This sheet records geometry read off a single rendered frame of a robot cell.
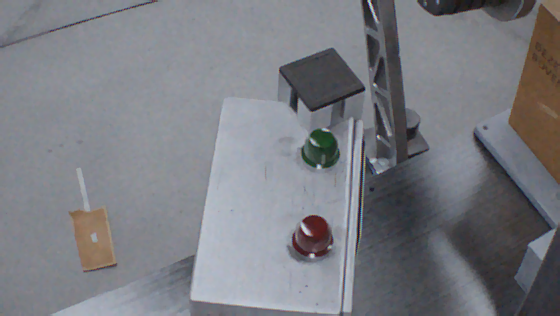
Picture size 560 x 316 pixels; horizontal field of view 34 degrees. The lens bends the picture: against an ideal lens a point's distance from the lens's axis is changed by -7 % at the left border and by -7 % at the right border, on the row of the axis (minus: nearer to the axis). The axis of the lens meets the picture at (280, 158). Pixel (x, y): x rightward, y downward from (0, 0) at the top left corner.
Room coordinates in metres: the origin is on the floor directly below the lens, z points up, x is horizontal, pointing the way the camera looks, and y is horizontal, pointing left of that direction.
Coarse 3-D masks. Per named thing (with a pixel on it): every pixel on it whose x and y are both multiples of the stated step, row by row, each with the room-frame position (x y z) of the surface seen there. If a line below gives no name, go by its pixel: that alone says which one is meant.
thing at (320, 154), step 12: (312, 132) 0.41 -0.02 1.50; (324, 132) 0.41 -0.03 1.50; (312, 144) 0.40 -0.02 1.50; (324, 144) 0.40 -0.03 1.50; (336, 144) 0.41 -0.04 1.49; (312, 156) 0.40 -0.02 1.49; (324, 156) 0.40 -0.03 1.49; (336, 156) 0.41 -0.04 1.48; (312, 168) 0.40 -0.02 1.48; (324, 168) 0.40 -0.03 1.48
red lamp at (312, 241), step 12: (312, 216) 0.34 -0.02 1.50; (300, 228) 0.34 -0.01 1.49; (312, 228) 0.34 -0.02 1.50; (324, 228) 0.34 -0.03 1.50; (300, 240) 0.33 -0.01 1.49; (312, 240) 0.33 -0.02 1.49; (324, 240) 0.33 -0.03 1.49; (300, 252) 0.33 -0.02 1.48; (312, 252) 0.33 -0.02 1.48; (324, 252) 0.33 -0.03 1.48
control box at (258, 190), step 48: (240, 144) 0.42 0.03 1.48; (288, 144) 0.42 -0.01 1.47; (240, 192) 0.38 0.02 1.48; (288, 192) 0.38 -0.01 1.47; (336, 192) 0.38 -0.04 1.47; (240, 240) 0.34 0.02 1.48; (288, 240) 0.34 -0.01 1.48; (336, 240) 0.34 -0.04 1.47; (192, 288) 0.30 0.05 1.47; (240, 288) 0.30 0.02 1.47; (288, 288) 0.31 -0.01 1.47; (336, 288) 0.31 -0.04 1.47
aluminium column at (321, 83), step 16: (288, 64) 0.47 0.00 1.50; (304, 64) 0.47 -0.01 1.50; (320, 64) 0.47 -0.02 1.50; (336, 64) 0.47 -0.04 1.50; (288, 80) 0.45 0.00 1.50; (304, 80) 0.46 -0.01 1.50; (320, 80) 0.46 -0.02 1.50; (336, 80) 0.46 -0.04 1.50; (352, 80) 0.46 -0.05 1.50; (288, 96) 0.45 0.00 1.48; (304, 96) 0.44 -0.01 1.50; (320, 96) 0.44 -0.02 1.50; (336, 96) 0.44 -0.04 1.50; (352, 96) 0.45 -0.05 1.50; (304, 112) 0.44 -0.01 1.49; (320, 112) 0.43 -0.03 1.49; (352, 112) 0.45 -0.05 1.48; (320, 128) 0.43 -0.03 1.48
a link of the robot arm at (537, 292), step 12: (552, 240) 0.40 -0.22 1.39; (552, 252) 0.40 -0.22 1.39; (540, 264) 0.40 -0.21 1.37; (552, 264) 0.39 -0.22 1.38; (540, 276) 0.39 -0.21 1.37; (552, 276) 0.38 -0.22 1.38; (540, 288) 0.38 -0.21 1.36; (552, 288) 0.37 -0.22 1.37; (528, 300) 0.38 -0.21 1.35; (540, 300) 0.37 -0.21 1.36; (552, 300) 0.36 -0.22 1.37; (516, 312) 0.37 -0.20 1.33; (528, 312) 0.37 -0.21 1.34; (540, 312) 0.36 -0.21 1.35; (552, 312) 0.36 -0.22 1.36
